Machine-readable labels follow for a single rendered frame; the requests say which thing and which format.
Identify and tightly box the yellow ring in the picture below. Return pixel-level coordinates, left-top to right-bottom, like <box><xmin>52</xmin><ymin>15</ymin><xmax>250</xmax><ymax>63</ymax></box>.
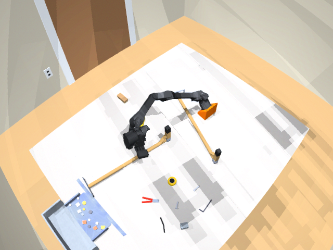
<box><xmin>168</xmin><ymin>177</ymin><xmax>176</xmax><ymax>186</ymax></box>

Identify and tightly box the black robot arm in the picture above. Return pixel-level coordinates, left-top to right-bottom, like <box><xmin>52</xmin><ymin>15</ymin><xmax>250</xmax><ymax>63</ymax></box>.
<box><xmin>123</xmin><ymin>90</ymin><xmax>212</xmax><ymax>149</ymax></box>

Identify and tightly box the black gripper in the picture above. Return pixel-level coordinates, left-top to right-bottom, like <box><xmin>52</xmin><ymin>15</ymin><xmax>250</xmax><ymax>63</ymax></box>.
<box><xmin>135</xmin><ymin>138</ymin><xmax>149</xmax><ymax>159</ymax></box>

